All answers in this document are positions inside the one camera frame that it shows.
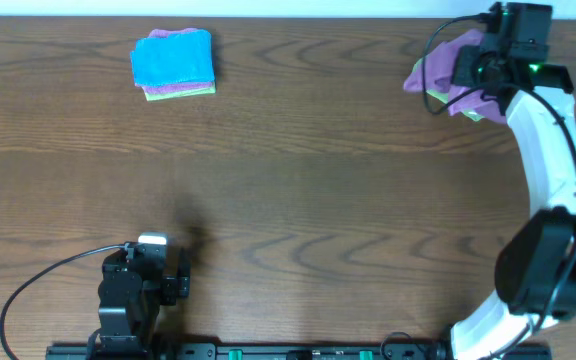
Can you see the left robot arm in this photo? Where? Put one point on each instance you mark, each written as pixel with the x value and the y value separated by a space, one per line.
pixel 134 287

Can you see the folded green cloth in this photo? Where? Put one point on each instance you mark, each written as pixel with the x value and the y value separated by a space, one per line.
pixel 186 93

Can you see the purple microfibre cloth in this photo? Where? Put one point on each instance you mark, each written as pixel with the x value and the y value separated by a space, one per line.
pixel 439 69

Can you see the folded blue cloth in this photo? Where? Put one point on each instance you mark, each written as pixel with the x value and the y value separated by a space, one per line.
pixel 176 58

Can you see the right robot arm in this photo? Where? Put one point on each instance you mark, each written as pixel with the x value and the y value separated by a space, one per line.
pixel 535 274

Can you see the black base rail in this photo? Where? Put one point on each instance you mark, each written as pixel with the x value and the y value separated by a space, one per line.
pixel 209 351

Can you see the green microfibre cloth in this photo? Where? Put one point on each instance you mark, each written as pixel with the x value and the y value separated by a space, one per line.
pixel 444 98

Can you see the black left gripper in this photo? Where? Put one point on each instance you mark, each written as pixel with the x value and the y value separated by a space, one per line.
pixel 184 274

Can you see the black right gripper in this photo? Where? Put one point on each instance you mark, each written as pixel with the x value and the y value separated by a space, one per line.
pixel 464 58

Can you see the folded purple cloth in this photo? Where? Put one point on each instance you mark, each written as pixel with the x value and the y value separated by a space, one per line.
pixel 174 87

